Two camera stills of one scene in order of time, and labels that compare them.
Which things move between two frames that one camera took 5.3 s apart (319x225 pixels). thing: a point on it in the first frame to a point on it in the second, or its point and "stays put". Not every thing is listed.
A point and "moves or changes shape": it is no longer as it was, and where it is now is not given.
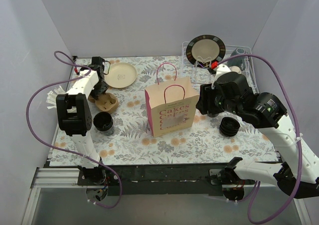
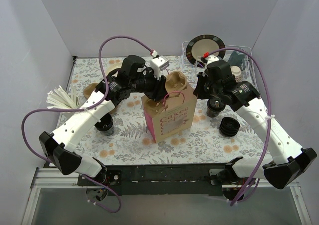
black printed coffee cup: x=213 y=115 stays put
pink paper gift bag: x=170 y=105 moves or changes shape
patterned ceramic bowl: x=235 y=69 stays put
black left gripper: x=100 y=90 to x=157 y=91
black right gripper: x=203 y=100 to x=201 y=90
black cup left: x=103 y=121 stays put
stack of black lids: x=229 y=126 stays put
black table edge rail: x=158 y=180 stays put
